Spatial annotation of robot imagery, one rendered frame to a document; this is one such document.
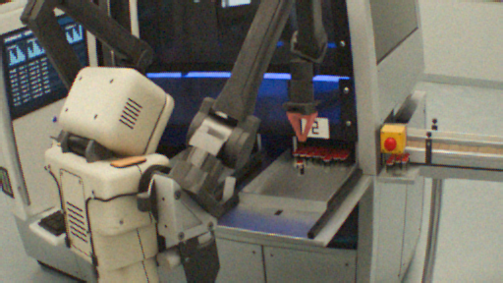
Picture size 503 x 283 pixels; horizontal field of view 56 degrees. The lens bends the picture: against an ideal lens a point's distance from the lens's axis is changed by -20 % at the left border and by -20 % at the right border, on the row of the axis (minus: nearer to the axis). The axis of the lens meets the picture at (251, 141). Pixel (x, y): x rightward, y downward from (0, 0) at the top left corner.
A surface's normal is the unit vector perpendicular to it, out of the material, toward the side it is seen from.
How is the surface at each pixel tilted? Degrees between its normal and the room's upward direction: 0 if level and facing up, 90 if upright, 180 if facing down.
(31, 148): 90
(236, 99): 73
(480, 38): 90
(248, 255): 90
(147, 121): 90
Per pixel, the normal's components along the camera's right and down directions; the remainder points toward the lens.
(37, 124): 0.79, 0.14
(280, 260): -0.46, 0.34
